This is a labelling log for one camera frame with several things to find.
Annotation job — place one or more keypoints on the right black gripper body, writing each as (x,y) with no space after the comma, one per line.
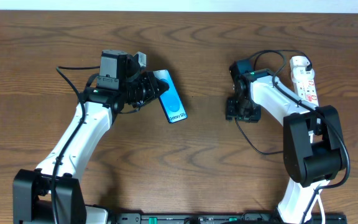
(242,112)

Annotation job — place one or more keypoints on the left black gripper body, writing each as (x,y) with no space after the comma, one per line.
(151,90)

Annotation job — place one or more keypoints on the blue Galaxy smartphone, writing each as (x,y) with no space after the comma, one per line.
(170,100)

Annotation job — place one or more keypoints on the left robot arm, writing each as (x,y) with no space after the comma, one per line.
(51,193)

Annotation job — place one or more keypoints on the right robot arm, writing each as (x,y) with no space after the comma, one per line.
(313,147)

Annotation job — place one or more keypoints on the white USB charger adapter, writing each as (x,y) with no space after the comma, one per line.
(300,61)

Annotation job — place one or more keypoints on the white power strip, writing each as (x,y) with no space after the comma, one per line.
(304,84)

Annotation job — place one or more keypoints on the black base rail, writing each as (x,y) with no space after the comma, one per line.
(197,218)

